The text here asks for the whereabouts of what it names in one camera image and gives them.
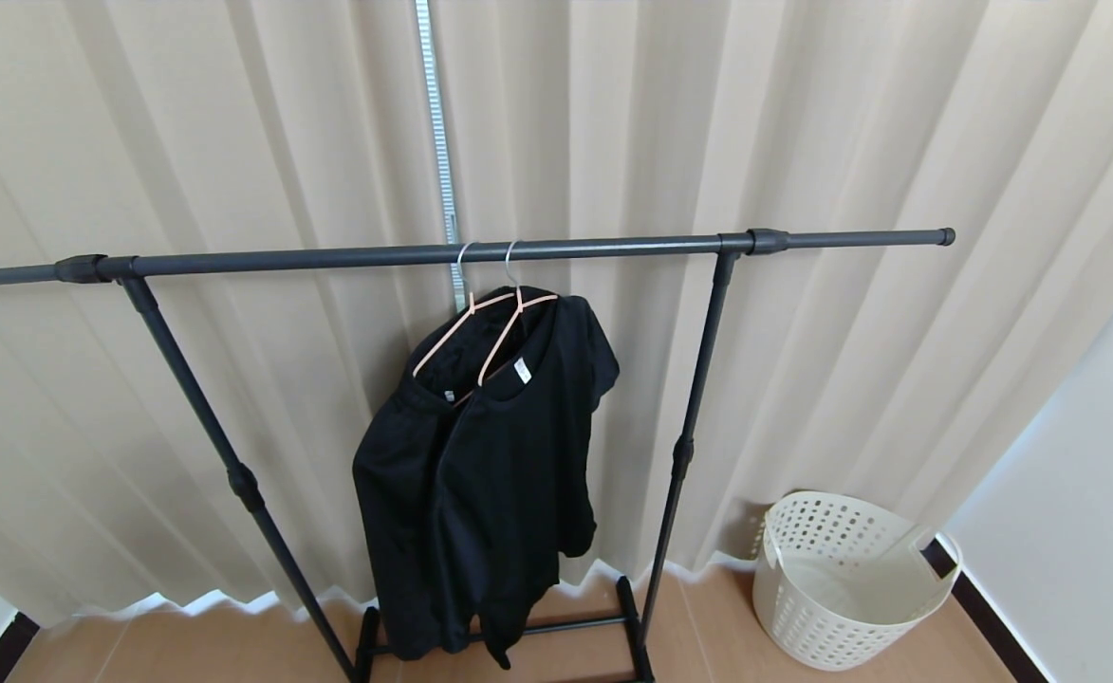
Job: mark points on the black garment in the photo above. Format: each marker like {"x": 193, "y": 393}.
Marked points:
{"x": 518, "y": 474}

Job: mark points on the black clothes rack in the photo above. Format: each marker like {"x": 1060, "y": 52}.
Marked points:
{"x": 328, "y": 258}

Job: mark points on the beige curtain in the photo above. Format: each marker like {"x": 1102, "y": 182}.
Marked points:
{"x": 803, "y": 114}

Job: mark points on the pink clothes hanger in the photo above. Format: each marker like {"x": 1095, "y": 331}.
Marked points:
{"x": 463, "y": 258}
{"x": 518, "y": 305}

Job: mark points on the white laundry basket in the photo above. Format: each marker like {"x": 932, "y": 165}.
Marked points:
{"x": 841, "y": 607}

